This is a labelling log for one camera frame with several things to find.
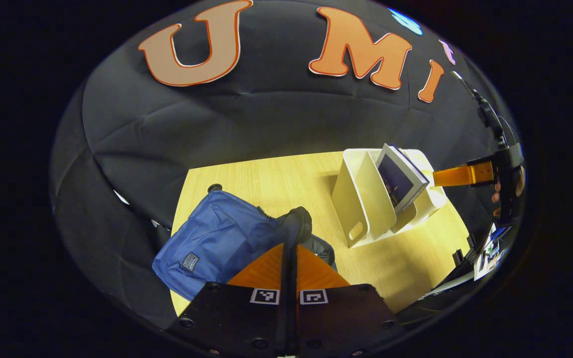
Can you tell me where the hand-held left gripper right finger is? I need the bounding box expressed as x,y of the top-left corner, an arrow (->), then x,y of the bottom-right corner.
291,245 -> 406,358

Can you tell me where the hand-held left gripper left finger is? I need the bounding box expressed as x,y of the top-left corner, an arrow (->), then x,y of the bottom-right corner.
165,243 -> 289,358

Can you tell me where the blue cover book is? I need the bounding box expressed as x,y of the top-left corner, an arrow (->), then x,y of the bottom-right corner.
375,143 -> 430,214

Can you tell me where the white bookshelf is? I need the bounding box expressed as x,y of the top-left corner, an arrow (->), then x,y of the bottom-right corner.
331,148 -> 449,249

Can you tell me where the blue schoolbag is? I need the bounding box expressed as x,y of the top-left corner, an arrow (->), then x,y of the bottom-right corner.
151,189 -> 338,301

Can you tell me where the bright background equipment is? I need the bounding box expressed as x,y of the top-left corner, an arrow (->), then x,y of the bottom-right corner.
473,224 -> 513,281

